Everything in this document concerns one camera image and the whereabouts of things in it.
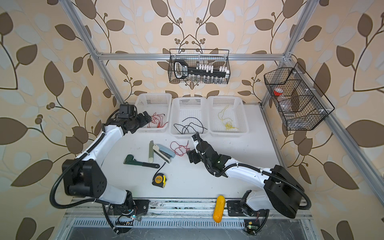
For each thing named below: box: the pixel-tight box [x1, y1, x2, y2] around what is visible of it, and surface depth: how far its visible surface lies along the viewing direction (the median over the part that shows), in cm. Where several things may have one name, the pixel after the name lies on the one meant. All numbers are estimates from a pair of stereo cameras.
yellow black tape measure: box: [152, 173, 167, 188], surface depth 82 cm
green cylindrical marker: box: [148, 140, 154, 164], surface depth 95 cm
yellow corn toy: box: [213, 195, 226, 224], surface depth 73 cm
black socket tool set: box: [173, 59, 230, 83], surface depth 86 cm
